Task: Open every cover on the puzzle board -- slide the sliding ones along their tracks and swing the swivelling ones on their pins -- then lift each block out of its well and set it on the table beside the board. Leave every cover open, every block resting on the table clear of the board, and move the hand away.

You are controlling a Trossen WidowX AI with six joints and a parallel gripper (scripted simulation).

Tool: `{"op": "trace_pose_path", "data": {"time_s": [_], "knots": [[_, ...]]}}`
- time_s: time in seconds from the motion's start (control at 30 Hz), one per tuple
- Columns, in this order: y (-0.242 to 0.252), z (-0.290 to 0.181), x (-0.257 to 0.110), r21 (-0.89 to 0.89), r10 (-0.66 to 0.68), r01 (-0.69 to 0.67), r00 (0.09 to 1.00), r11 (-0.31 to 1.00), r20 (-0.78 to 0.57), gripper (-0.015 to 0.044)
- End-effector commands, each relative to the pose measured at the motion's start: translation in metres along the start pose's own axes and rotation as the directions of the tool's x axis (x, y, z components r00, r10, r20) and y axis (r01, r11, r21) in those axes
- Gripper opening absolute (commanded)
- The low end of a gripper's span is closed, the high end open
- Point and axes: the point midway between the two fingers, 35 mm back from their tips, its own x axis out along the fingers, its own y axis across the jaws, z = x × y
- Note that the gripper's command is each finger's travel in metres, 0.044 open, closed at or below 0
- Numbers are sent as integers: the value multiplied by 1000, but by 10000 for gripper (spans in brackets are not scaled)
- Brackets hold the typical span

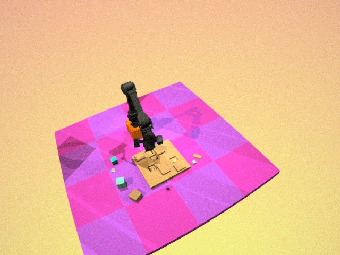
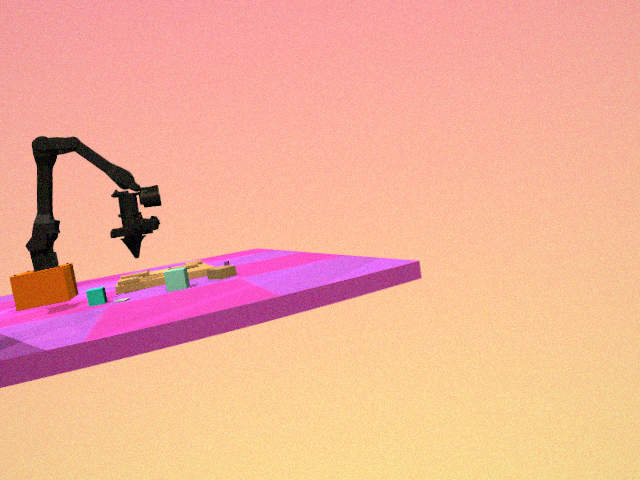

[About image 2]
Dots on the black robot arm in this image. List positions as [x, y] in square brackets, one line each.
[45, 228]

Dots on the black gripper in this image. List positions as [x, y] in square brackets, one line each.
[132, 237]

